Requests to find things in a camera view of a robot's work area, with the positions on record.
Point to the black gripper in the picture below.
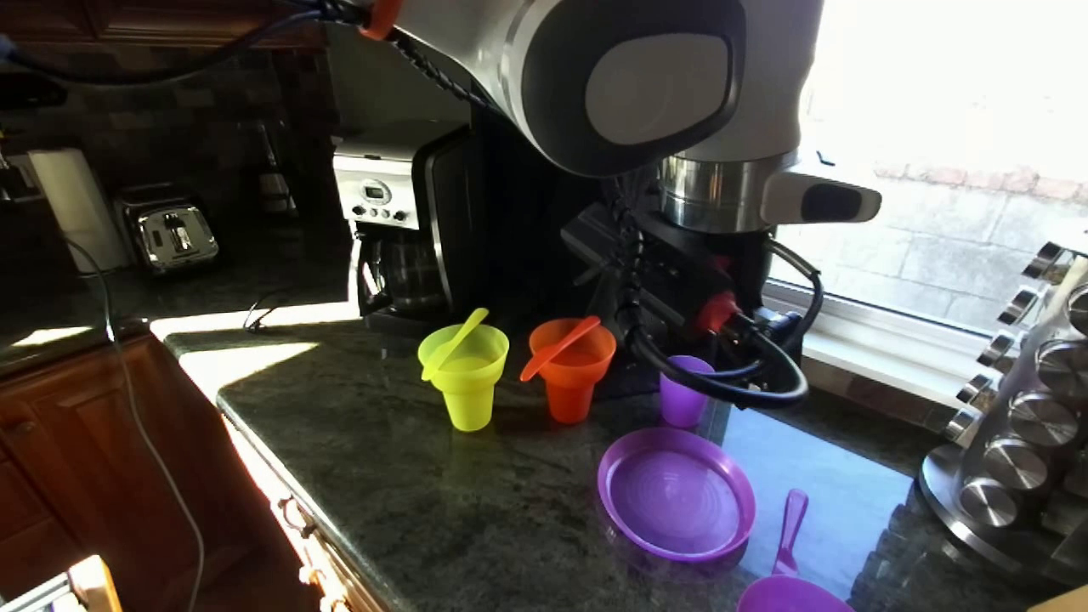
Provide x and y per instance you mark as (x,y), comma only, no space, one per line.
(701,275)

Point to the purple plastic cup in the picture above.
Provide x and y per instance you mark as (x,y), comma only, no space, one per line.
(684,396)

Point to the glass coffee carafe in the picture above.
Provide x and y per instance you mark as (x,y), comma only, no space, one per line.
(400,275)

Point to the yellow-green plastic knife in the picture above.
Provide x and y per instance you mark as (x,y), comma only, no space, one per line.
(453,342)

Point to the silver coffee maker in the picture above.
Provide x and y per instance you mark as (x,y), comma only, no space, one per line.
(391,206)

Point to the yellow-green plastic cup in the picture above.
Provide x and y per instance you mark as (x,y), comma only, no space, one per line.
(469,408)

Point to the purple plastic knife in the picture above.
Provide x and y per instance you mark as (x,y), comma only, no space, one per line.
(791,527)

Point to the purple plastic plate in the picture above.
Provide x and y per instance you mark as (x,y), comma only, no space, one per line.
(676,496)

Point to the silver spice rack carousel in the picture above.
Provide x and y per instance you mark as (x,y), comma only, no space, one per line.
(1022,442)

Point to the white paper towel roll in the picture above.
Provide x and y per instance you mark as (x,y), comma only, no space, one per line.
(74,207)

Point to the wooden cabinet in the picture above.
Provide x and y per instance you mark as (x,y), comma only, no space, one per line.
(78,478)

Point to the purple plastic bowl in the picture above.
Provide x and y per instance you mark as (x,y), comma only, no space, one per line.
(787,596)

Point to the orange plastic knife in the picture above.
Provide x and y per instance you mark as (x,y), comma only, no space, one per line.
(554,346)

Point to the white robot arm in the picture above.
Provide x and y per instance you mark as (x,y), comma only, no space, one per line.
(633,80)

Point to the orange plastic cup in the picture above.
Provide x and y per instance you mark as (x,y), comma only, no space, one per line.
(568,405)

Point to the silver toaster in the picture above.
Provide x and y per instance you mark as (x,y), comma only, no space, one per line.
(172,231)

